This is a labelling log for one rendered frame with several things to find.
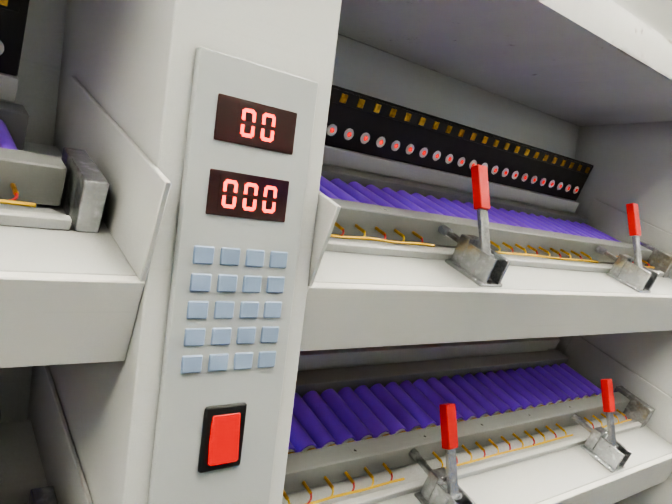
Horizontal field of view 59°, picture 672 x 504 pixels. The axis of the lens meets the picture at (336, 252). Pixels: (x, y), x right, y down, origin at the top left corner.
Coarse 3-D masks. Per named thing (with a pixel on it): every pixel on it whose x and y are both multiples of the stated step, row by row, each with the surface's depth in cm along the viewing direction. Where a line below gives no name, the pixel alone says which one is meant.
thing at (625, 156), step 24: (600, 144) 83; (624, 144) 81; (648, 144) 78; (600, 168) 83; (624, 168) 80; (648, 168) 78; (600, 192) 83; (624, 192) 80; (648, 192) 78; (648, 216) 78; (600, 336) 82; (624, 336) 79; (648, 336) 77; (624, 360) 79; (648, 360) 76
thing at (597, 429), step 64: (320, 384) 54; (384, 384) 60; (448, 384) 64; (512, 384) 69; (576, 384) 76; (640, 384) 77; (320, 448) 46; (384, 448) 49; (448, 448) 47; (512, 448) 60; (576, 448) 64; (640, 448) 70
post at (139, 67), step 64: (128, 0) 32; (192, 0) 27; (256, 0) 29; (320, 0) 32; (64, 64) 41; (128, 64) 31; (192, 64) 28; (320, 64) 32; (128, 128) 31; (320, 128) 33; (64, 384) 37; (128, 384) 28; (128, 448) 28
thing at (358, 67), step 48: (48, 0) 41; (48, 48) 42; (336, 48) 57; (48, 96) 42; (384, 96) 62; (432, 96) 66; (480, 96) 71; (48, 144) 42; (528, 144) 79; (576, 144) 86; (0, 384) 42
